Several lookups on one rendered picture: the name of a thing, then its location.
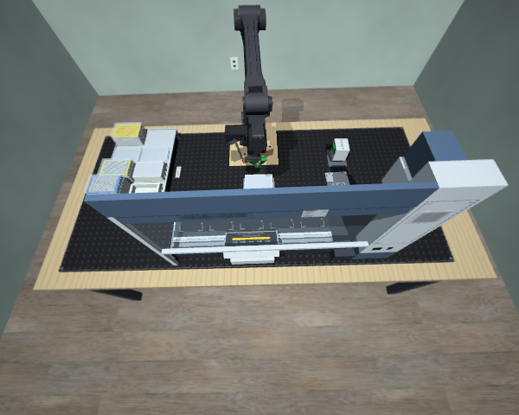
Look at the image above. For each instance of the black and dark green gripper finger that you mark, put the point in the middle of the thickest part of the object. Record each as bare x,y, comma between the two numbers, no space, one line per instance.
262,160

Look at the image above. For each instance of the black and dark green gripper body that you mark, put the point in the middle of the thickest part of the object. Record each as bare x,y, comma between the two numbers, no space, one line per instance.
251,156

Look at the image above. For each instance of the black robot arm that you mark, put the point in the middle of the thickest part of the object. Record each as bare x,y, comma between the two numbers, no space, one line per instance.
256,106

